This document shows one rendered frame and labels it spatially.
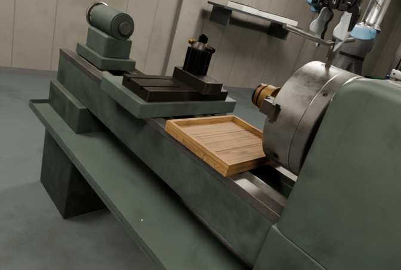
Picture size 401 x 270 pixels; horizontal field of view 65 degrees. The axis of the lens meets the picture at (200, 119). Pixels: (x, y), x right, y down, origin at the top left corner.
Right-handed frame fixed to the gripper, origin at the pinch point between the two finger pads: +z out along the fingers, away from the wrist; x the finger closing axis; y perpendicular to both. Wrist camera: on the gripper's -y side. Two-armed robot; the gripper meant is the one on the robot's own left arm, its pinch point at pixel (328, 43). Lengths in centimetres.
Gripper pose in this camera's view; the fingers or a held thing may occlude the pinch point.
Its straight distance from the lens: 85.8
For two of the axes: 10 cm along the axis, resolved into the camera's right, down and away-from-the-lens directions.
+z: -1.3, 8.8, 4.6
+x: 6.4, 4.3, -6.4
